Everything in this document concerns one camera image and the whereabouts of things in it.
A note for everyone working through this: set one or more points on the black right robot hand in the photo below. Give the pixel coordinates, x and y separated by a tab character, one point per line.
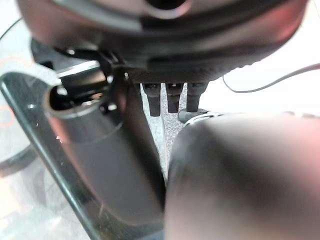
175	45

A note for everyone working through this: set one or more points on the robot leg, dark grey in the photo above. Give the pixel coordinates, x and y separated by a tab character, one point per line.
245	180

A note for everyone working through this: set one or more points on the round dark-rimmed disc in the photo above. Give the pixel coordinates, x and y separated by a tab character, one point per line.
15	163

